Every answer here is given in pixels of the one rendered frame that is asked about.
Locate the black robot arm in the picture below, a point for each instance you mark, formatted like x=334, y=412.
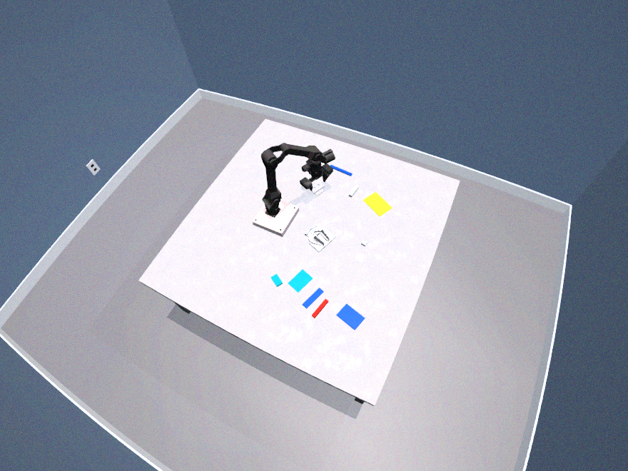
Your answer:
x=272, y=195

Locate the teal rectangular block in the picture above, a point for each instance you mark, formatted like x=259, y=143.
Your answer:
x=276, y=280

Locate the red rectangular bar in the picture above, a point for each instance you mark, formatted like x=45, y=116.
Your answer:
x=322, y=305

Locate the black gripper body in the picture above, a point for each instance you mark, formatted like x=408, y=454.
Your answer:
x=307, y=182

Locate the yellow flat plate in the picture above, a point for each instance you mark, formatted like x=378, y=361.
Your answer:
x=377, y=204

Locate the blue flat bar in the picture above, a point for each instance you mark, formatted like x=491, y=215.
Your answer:
x=312, y=298

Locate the cyan flat plate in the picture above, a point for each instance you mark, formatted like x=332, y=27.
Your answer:
x=300, y=281

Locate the blue flat square plate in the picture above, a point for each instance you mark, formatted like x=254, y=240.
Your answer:
x=350, y=317

